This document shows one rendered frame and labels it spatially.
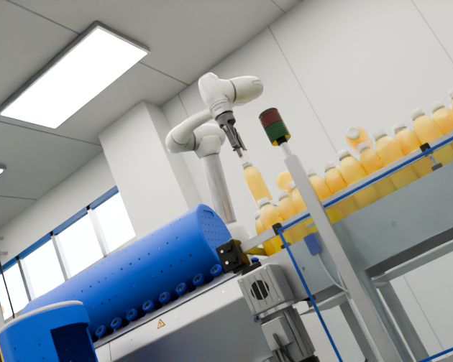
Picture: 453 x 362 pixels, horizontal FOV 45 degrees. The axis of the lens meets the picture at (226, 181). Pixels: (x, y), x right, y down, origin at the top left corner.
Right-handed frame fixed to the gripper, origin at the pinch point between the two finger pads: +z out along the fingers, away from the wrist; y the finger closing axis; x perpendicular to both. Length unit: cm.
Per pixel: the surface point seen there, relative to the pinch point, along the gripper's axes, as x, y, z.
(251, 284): -1, 53, 55
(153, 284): -43, 29, 36
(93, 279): -66, 30, 23
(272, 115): 27, 55, 14
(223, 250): -9, 41, 39
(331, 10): 68, -249, -174
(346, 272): 26, 55, 64
